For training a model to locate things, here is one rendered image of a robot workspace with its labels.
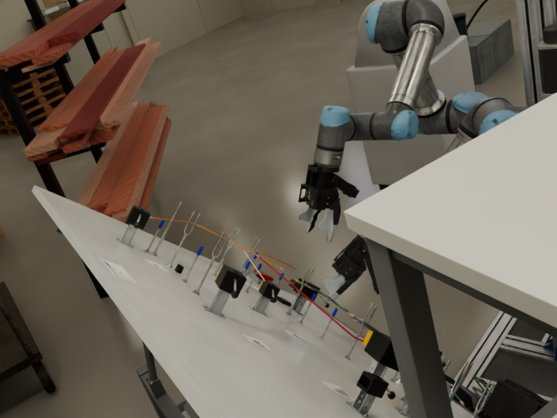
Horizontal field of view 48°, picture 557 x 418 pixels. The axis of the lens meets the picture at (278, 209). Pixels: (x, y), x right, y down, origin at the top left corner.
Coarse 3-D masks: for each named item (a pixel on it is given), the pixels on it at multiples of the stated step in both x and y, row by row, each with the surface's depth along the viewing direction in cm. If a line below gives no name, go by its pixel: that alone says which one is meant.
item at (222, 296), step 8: (224, 272) 120; (232, 272) 119; (240, 272) 124; (216, 280) 122; (224, 280) 118; (232, 280) 119; (240, 280) 119; (224, 288) 118; (232, 288) 119; (240, 288) 119; (216, 296) 121; (224, 296) 121; (232, 296) 114; (216, 304) 120; (224, 304) 121; (216, 312) 121
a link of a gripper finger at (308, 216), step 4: (308, 208) 174; (304, 212) 174; (308, 212) 175; (312, 212) 176; (316, 212) 175; (300, 216) 175; (304, 216) 175; (308, 216) 176; (312, 216) 176; (316, 216) 177; (304, 220) 176; (308, 220) 177; (312, 220) 176; (316, 220) 177; (308, 224) 178; (312, 224) 178; (308, 228) 178; (312, 228) 178
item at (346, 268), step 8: (352, 240) 184; (360, 240) 180; (344, 248) 186; (352, 248) 182; (360, 248) 181; (344, 256) 180; (352, 256) 181; (360, 256) 181; (368, 256) 180; (336, 264) 182; (344, 264) 181; (352, 264) 180; (360, 264) 182; (344, 272) 181; (352, 272) 180; (360, 272) 180
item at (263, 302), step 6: (264, 282) 148; (270, 282) 150; (264, 288) 146; (270, 288) 146; (276, 288) 146; (264, 294) 145; (270, 294) 146; (276, 294) 146; (258, 300) 148; (264, 300) 147; (276, 300) 142; (252, 306) 147; (258, 306) 147; (264, 306) 147; (264, 312) 148
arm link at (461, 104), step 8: (456, 96) 209; (464, 96) 207; (472, 96) 206; (480, 96) 205; (448, 104) 209; (456, 104) 205; (464, 104) 203; (472, 104) 202; (448, 112) 208; (456, 112) 206; (464, 112) 203; (448, 120) 208; (456, 120) 207; (448, 128) 210; (456, 128) 208
